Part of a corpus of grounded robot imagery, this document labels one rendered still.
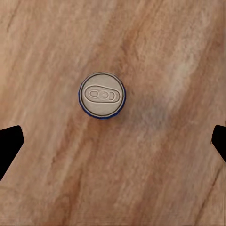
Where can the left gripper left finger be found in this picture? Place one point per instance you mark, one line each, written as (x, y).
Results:
(11, 140)

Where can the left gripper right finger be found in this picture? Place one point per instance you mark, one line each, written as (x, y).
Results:
(219, 140)

